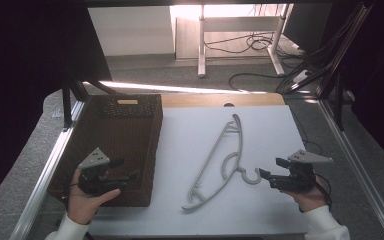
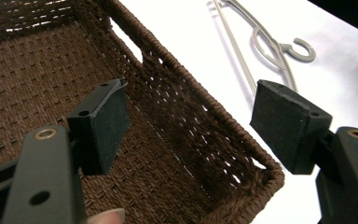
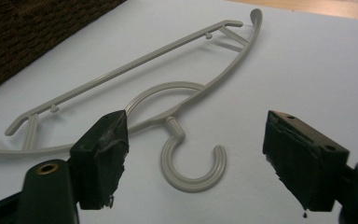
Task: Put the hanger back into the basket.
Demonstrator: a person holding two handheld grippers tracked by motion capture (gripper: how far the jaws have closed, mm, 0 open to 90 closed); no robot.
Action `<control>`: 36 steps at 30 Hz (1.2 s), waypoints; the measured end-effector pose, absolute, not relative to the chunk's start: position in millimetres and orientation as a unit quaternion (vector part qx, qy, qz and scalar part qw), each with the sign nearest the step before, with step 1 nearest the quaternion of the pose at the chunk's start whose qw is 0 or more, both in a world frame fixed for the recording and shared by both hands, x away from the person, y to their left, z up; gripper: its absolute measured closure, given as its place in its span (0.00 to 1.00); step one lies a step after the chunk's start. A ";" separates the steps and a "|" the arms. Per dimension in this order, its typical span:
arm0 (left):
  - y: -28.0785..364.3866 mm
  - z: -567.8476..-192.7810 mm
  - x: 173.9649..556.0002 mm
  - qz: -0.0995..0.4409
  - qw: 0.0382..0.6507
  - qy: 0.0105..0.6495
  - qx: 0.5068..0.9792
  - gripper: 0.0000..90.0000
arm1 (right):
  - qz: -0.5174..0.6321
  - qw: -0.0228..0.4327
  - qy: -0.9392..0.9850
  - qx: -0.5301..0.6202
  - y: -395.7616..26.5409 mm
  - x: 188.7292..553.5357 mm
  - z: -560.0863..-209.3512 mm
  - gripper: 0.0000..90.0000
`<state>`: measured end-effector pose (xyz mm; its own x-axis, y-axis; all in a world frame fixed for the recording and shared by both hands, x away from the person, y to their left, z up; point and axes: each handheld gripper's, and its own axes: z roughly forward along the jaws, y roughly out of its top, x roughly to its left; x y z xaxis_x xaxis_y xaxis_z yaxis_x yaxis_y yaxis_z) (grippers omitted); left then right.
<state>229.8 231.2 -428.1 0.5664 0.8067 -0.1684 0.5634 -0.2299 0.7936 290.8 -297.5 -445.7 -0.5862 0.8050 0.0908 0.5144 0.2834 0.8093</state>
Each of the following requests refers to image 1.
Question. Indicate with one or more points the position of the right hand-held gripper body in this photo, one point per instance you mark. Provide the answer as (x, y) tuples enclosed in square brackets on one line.
[(301, 178)]

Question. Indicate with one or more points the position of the grey plastic clothes hanger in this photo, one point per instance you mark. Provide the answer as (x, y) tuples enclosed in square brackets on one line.
[(241, 139)]

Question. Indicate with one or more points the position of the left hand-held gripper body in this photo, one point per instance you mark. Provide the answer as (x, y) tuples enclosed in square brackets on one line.
[(93, 159)]

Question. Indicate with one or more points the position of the person's left hand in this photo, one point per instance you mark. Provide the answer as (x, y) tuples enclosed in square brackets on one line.
[(80, 203)]

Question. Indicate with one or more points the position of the black metal stand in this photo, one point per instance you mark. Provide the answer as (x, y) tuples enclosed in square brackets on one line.
[(67, 106), (338, 103)]

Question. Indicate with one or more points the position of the dark curtain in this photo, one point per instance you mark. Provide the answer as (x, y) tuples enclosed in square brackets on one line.
[(20, 83), (380, 83)]

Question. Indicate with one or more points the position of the white cabinet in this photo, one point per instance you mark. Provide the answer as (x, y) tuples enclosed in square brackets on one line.
[(130, 30)]

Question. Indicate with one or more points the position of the aluminium frame rail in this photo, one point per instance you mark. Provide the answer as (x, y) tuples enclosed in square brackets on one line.
[(356, 166), (46, 176)]

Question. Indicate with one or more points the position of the white table mat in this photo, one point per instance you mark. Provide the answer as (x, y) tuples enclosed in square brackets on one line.
[(186, 160)]

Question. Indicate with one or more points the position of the brown woven basket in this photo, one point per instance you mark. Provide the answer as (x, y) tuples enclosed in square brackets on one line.
[(113, 133)]

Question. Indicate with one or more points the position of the white power strip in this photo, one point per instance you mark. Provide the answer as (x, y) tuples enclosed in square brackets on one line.
[(300, 76)]

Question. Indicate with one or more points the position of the person's right hand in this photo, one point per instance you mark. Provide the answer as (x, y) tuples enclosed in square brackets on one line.
[(315, 200)]

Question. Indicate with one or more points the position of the white desk frame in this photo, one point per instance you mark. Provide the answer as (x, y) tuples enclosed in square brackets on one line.
[(201, 43)]

